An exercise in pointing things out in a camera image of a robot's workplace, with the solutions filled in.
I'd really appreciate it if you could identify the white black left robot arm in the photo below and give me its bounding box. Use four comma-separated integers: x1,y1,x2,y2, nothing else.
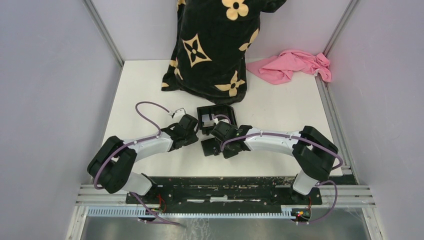
87,114,199,204

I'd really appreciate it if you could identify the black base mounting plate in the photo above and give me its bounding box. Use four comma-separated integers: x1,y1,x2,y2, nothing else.
125,176,323,214

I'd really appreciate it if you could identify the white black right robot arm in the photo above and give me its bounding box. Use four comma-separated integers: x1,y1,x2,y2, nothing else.
211,121,343,204

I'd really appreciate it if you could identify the black leather card holder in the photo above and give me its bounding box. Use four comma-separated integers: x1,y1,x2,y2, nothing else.
200,137,222,157

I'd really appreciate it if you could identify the stack of cards in bin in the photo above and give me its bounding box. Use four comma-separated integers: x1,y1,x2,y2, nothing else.
201,113,215,129

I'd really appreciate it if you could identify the black floral blanket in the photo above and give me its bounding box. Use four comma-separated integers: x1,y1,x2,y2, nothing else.
161,0,284,105

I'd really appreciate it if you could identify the pink cloth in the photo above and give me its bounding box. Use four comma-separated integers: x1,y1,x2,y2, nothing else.
246,49,332,85

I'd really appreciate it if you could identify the white slotted cable duct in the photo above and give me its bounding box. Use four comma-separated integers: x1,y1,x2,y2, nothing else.
87,206,296,220

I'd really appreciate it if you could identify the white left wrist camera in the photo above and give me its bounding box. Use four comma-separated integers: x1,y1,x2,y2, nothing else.
169,107,186,119

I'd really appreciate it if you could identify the black plastic bin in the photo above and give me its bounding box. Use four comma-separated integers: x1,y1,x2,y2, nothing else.
196,104,237,135

